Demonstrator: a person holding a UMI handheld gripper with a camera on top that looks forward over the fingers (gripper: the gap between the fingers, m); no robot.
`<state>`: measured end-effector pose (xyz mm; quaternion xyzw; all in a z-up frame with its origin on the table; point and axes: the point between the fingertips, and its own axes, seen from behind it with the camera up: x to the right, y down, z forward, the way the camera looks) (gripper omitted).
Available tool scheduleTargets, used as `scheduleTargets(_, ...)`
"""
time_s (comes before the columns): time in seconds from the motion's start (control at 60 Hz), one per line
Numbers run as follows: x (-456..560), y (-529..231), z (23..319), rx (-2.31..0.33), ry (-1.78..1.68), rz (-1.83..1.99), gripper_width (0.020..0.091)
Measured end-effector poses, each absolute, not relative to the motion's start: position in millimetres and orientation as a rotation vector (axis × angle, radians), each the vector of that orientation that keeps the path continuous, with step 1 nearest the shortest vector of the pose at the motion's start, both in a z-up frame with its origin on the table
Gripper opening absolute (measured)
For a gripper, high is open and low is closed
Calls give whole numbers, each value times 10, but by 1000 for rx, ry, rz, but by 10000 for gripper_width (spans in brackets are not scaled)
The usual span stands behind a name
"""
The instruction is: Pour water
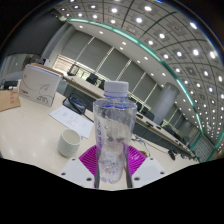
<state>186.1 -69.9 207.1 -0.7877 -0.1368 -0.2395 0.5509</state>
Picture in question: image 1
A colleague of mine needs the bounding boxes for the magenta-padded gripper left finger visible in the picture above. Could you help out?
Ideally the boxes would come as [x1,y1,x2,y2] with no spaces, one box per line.
[58,145,101,190]

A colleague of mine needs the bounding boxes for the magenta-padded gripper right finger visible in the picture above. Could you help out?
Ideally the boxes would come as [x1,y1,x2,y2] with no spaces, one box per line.
[124,143,167,189]

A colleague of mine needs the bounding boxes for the clear plastic water bottle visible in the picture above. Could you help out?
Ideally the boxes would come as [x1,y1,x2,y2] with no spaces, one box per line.
[92,80,138,185]

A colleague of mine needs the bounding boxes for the white ceramic mug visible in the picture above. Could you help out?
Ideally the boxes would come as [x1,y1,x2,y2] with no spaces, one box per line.
[57,128,83,158]

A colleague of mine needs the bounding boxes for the black desk microphone base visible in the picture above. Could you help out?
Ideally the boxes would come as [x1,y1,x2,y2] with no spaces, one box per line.
[167,149,177,161]

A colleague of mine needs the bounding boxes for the white paper sheet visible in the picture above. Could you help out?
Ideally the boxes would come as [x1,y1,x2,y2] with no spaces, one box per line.
[48,105,95,139]

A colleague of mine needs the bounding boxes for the grey round column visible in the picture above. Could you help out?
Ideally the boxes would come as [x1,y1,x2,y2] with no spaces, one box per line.
[148,82,181,126]

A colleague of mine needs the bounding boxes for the long curved conference desk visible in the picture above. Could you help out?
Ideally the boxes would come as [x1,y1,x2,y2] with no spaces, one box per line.
[31,63,198,161]

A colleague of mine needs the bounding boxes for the row of black office chairs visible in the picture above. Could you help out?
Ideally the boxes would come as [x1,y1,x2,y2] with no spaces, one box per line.
[85,73,158,123]

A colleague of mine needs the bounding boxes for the white printed carton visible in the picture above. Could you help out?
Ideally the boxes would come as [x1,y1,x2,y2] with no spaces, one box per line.
[18,63,63,108]

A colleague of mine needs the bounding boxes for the small dark desk monitor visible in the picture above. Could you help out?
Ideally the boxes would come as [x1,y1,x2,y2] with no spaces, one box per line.
[66,64,79,77]

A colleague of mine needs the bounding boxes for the flat brown cardboard piece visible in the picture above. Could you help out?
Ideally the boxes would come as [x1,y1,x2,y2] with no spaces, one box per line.
[0,89,22,113]

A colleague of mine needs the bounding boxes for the round ceiling lights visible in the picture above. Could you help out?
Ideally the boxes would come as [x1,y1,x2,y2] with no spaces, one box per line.
[56,0,224,148]

